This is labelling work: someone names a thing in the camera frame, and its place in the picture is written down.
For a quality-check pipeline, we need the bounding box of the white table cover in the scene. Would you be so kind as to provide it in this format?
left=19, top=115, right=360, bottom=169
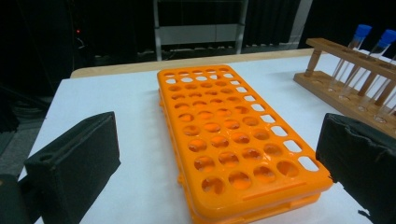
left=18, top=54, right=396, bottom=224

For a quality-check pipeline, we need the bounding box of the orange plastic test tube rack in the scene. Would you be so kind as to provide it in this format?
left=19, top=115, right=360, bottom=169
left=156, top=63, right=334, bottom=224

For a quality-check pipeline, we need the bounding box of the wooden test tube rack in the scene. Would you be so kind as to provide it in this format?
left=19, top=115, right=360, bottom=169
left=292, top=37, right=396, bottom=138

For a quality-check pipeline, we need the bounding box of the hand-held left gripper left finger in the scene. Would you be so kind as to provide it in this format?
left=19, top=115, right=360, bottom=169
left=23, top=111, right=121, bottom=224

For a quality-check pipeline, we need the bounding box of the blue-capped clear test tube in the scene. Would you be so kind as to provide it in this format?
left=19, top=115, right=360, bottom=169
left=356, top=54, right=396, bottom=113
left=339, top=28, right=396, bottom=101
left=328, top=23, right=373, bottom=92

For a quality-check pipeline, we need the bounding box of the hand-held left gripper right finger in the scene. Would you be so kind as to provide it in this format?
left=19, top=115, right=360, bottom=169
left=315, top=112, right=396, bottom=224

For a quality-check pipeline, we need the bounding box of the wooden table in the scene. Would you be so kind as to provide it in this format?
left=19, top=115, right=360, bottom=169
left=70, top=48, right=316, bottom=79

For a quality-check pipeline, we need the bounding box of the grey metal stand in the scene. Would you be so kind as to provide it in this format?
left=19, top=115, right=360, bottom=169
left=152, top=0, right=250, bottom=63

